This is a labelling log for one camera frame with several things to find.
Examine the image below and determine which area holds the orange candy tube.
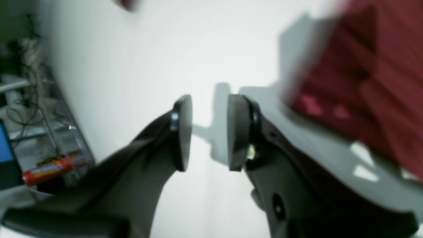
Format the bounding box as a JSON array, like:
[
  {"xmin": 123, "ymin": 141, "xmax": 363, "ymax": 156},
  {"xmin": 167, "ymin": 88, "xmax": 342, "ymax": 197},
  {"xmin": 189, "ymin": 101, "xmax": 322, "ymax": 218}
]
[{"xmin": 22, "ymin": 153, "xmax": 89, "ymax": 186}]

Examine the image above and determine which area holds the black curved left gripper left finger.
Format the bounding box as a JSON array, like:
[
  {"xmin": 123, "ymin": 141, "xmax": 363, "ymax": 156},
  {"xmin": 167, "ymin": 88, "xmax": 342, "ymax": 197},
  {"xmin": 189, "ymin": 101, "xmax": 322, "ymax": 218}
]
[{"xmin": 2, "ymin": 95, "xmax": 192, "ymax": 238}]

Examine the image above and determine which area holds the metal rack frame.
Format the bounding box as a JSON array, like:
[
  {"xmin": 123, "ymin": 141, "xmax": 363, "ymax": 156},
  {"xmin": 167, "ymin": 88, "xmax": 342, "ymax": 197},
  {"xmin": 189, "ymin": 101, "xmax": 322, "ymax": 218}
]
[{"xmin": 1, "ymin": 64, "xmax": 95, "ymax": 167}]

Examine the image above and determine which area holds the dark red long-sleeve shirt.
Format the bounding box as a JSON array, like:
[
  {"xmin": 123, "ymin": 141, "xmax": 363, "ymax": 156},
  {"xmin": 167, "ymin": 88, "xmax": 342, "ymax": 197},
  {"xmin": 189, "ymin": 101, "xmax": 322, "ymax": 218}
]
[{"xmin": 112, "ymin": 0, "xmax": 423, "ymax": 182}]

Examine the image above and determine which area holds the blue screen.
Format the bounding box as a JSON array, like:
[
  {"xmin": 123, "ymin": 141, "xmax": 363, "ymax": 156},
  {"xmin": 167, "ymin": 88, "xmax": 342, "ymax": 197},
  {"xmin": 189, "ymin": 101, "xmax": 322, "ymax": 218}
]
[{"xmin": 0, "ymin": 120, "xmax": 25, "ymax": 191}]

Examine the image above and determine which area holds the black cable bundle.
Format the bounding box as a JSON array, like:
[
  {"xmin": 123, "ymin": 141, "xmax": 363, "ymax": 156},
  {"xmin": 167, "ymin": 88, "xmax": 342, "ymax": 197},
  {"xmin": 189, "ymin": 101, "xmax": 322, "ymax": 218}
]
[{"xmin": 0, "ymin": 13, "xmax": 63, "ymax": 139}]

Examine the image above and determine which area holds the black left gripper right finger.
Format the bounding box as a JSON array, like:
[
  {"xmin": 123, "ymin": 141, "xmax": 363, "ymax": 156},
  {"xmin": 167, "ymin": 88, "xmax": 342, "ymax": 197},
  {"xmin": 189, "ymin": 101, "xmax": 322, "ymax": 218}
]
[{"xmin": 227, "ymin": 94, "xmax": 419, "ymax": 238}]

